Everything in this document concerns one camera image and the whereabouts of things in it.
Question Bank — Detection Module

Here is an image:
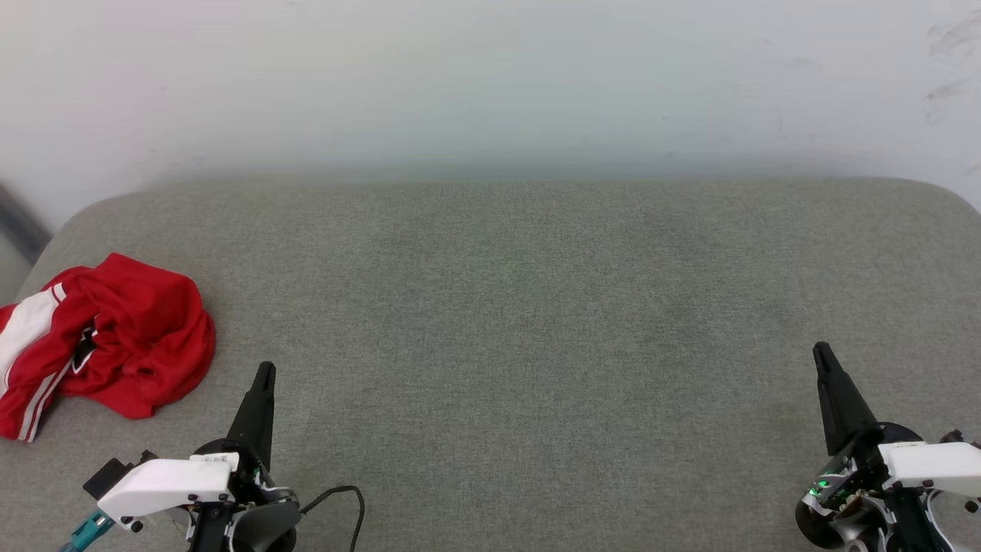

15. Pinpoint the grey metal rail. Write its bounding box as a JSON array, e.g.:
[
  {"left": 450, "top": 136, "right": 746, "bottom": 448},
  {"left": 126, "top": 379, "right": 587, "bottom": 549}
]
[{"left": 0, "top": 182, "right": 53, "bottom": 265}]

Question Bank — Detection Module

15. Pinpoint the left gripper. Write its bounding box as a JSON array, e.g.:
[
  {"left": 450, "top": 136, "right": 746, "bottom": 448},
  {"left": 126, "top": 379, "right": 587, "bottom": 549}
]
[{"left": 184, "top": 362, "right": 301, "bottom": 552}]

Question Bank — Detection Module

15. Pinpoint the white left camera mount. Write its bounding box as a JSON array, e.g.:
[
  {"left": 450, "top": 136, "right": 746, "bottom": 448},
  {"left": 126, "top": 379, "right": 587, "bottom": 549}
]
[{"left": 97, "top": 452, "right": 241, "bottom": 531}]

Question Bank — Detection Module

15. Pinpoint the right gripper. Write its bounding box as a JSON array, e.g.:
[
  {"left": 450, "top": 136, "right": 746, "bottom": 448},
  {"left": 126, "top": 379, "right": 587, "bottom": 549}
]
[{"left": 796, "top": 342, "right": 960, "bottom": 552}]

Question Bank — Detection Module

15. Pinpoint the teal left camera connector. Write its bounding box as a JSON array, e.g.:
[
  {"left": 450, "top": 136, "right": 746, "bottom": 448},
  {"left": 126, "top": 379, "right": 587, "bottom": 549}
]
[{"left": 60, "top": 509, "right": 116, "bottom": 552}]

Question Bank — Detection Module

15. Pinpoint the red and white basketball jersey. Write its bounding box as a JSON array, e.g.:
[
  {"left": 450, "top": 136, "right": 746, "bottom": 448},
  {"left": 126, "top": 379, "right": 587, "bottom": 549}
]
[{"left": 0, "top": 253, "right": 217, "bottom": 443}]

